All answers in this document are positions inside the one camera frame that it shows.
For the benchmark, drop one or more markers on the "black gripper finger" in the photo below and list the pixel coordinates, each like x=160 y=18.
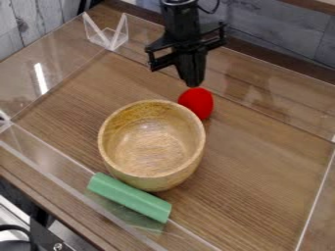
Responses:
x=199 y=59
x=183 y=64

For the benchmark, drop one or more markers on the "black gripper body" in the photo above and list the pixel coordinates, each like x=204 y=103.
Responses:
x=184 y=34

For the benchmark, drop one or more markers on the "red plush fruit green leaf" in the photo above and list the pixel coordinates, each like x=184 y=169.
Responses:
x=198 y=100

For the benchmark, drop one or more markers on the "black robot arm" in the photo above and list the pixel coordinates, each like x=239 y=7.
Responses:
x=179 y=1

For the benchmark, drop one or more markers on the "wooden bowl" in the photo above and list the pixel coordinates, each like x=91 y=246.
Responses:
x=151 y=143

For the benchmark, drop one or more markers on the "green rectangular block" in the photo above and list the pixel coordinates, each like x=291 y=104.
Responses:
x=130 y=197

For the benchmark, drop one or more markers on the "clear acrylic tray enclosure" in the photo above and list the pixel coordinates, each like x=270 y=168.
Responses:
x=262 y=192

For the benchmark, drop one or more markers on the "black metal mount bracket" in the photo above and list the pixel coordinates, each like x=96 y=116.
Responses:
x=46 y=240

